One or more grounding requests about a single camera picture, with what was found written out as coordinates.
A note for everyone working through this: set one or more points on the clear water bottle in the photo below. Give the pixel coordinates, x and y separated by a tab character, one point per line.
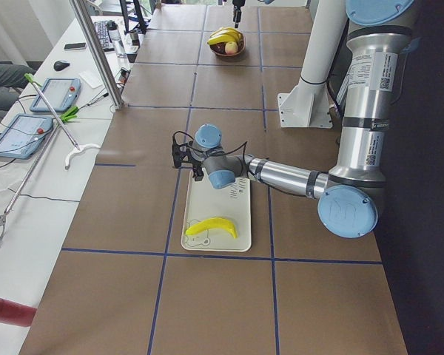
115	38

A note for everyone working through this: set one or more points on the black smartphone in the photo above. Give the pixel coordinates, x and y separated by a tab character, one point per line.
75	46

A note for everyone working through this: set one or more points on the upper blue teach pendant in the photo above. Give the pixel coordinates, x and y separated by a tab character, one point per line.
61	92

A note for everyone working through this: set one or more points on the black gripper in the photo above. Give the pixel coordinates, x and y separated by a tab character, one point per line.
197	166
237	13

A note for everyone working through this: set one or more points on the peach-coloured toy apple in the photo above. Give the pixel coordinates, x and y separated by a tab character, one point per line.
231	48

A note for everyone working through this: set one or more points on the blue teach pendant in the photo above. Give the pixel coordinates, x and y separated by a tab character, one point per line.
61	92
24	135

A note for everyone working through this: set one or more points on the yellow banana in basket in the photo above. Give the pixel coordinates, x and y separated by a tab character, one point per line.
223	35

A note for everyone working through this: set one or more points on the aluminium frame post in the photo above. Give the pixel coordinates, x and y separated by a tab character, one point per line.
107	75

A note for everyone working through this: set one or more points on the white camera post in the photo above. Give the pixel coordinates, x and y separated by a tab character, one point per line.
307	105

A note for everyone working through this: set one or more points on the red fire extinguisher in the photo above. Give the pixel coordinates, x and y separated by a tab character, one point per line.
13	313

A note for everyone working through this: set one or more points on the black keyboard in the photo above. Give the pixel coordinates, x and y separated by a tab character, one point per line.
103	35

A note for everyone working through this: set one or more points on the lower blue teach pendant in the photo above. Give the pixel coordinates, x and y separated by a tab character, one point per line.
24	135

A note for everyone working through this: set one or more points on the brown wicker basket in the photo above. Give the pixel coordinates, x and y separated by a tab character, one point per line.
218	49

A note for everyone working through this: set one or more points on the white bear-print tray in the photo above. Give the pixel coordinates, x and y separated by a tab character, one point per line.
231	202

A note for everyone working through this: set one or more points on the long metal grabber tool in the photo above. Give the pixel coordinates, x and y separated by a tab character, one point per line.
78	148

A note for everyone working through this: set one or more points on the yellow toy banana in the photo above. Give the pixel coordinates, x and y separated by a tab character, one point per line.
213	223

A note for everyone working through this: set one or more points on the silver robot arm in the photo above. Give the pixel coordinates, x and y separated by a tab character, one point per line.
344	178

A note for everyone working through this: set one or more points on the black computer mouse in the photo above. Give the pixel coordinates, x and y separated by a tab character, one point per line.
60	65

